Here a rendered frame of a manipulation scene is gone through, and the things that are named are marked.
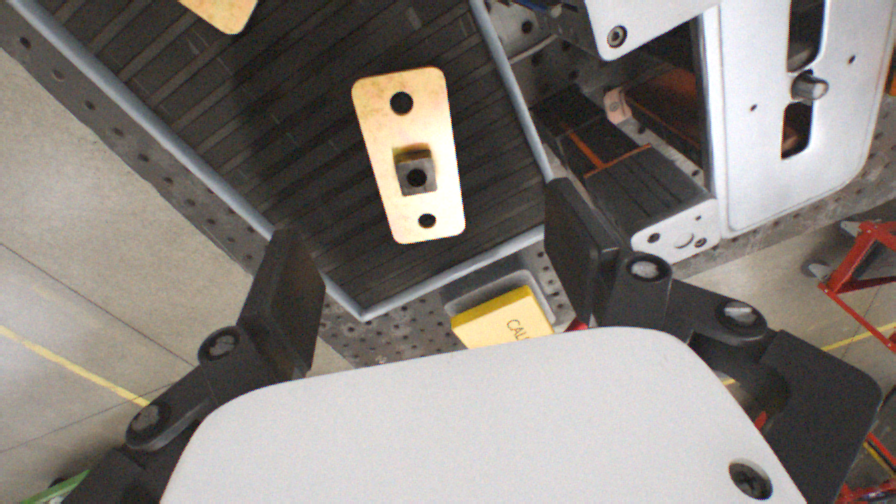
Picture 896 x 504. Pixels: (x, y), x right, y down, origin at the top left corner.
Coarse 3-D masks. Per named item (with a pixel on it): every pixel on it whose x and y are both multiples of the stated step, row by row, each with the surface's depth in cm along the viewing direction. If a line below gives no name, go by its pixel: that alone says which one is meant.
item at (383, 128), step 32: (352, 96) 15; (384, 96) 15; (416, 96) 15; (384, 128) 16; (416, 128) 16; (448, 128) 16; (384, 160) 17; (416, 160) 16; (448, 160) 17; (384, 192) 18; (416, 192) 17; (448, 192) 18; (416, 224) 19; (448, 224) 19
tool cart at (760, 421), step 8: (760, 416) 297; (760, 424) 298; (872, 440) 243; (880, 448) 238; (888, 456) 234; (888, 480) 227; (848, 488) 227; (856, 488) 228; (864, 488) 226; (872, 488) 225; (880, 488) 223; (888, 488) 222; (840, 496) 278; (848, 496) 225; (856, 496) 224; (864, 496) 235; (872, 496) 229; (880, 496) 216; (888, 496) 214
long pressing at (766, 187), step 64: (768, 0) 29; (832, 0) 29; (704, 64) 31; (768, 64) 32; (832, 64) 33; (704, 128) 36; (768, 128) 36; (832, 128) 37; (768, 192) 42; (832, 192) 43
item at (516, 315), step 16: (528, 288) 25; (480, 304) 26; (496, 304) 25; (512, 304) 25; (528, 304) 25; (464, 320) 25; (480, 320) 25; (496, 320) 25; (512, 320) 26; (528, 320) 26; (544, 320) 26; (464, 336) 26; (480, 336) 26; (496, 336) 26; (512, 336) 27; (528, 336) 27
